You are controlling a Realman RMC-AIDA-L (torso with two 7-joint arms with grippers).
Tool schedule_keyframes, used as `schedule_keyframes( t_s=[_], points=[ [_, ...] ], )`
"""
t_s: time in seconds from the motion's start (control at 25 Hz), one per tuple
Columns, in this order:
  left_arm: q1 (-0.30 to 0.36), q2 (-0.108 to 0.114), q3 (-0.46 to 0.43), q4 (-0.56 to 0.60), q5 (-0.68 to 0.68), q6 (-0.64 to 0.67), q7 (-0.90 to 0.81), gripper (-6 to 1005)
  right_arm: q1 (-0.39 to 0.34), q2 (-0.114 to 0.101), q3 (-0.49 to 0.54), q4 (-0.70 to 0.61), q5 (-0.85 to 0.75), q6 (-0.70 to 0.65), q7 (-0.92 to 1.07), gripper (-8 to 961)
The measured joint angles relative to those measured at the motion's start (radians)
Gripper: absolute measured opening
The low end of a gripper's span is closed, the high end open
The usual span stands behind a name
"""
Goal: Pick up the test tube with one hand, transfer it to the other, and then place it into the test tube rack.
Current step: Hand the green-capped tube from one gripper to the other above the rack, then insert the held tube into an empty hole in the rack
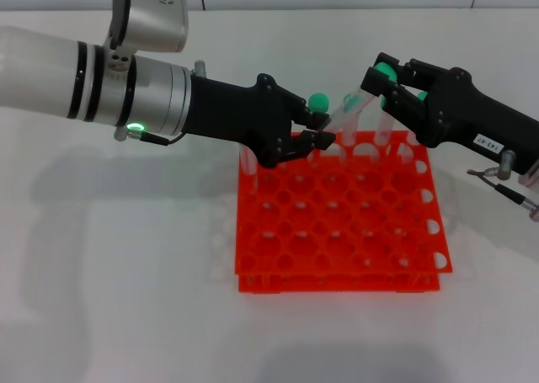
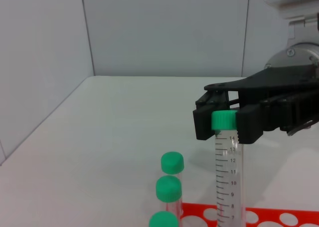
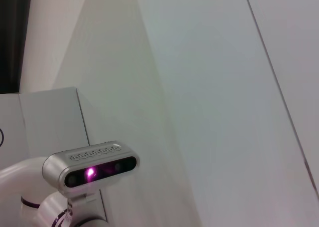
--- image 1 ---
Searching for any orange test tube rack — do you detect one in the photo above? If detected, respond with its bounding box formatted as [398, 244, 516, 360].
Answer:
[233, 130, 455, 295]

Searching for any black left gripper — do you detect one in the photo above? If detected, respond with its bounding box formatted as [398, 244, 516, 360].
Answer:
[184, 73, 337, 169]

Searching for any right wrist cable with connector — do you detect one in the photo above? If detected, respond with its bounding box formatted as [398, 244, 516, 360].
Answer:
[466, 150, 539, 223]

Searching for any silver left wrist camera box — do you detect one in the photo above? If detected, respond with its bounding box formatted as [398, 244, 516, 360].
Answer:
[103, 0, 189, 54]

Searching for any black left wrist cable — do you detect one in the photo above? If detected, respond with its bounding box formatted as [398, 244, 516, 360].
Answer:
[114, 129, 187, 147]

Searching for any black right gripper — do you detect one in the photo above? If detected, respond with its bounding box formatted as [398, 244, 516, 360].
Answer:
[360, 51, 539, 176]

